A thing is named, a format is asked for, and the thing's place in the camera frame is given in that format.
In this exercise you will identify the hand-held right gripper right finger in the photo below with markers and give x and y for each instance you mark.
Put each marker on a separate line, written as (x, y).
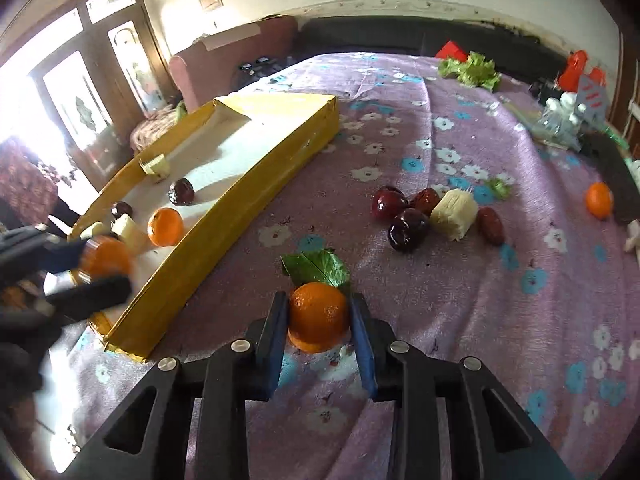
(364, 360)

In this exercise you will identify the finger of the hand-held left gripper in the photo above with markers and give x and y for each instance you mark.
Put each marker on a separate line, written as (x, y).
(90, 294)
(40, 249)

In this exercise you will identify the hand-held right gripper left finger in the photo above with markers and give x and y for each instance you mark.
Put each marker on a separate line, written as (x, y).
(277, 360)

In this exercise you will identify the tangerine with green leaf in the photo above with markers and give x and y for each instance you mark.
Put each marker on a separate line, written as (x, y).
(317, 316)

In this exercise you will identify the small dark red fruit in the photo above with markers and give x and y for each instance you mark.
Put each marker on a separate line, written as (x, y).
(121, 209)

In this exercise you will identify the large orange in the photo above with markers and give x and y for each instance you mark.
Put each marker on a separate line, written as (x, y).
(165, 226)

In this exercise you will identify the dark red plum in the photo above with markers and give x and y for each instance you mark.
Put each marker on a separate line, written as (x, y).
(387, 205)
(181, 192)
(409, 231)

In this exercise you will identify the small peeled sugarcane piece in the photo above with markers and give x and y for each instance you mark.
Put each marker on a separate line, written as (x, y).
(155, 166)

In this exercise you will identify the yellow cardboard box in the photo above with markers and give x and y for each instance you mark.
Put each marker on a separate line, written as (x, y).
(250, 200)

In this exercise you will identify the dark patterned cloth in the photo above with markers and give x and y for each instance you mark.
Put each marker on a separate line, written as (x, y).
(22, 175)

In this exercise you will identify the wicker basket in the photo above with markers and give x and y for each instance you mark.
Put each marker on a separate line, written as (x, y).
(155, 130)

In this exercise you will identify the red jujube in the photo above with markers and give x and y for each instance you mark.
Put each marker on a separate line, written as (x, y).
(426, 200)
(490, 226)

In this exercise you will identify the wooden glass door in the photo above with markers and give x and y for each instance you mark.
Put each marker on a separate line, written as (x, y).
(100, 85)

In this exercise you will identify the small lettuce leaf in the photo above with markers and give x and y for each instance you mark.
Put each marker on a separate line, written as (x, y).
(500, 188)

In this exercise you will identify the dusty pink armchair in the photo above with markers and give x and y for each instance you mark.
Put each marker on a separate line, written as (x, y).
(225, 55)

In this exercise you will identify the small orange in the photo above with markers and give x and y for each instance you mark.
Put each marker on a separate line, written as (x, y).
(599, 200)

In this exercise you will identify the white cotton glove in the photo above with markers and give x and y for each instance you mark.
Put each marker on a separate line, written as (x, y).
(633, 237)

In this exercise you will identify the clear plastic packet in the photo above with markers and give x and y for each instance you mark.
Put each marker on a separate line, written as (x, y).
(555, 127)

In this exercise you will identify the green lettuce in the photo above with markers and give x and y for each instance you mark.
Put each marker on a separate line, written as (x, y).
(470, 71)

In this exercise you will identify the black smartphone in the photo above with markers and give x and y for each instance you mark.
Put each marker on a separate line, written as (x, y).
(615, 180)

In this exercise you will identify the red box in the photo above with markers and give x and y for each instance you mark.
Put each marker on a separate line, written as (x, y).
(450, 50)

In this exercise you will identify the black sofa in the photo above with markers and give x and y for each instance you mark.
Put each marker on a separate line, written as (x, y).
(400, 35)

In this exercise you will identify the grey phone stand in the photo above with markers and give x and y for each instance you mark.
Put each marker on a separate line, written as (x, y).
(592, 95)

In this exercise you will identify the red plastic bag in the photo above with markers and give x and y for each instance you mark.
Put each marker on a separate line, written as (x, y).
(575, 67)

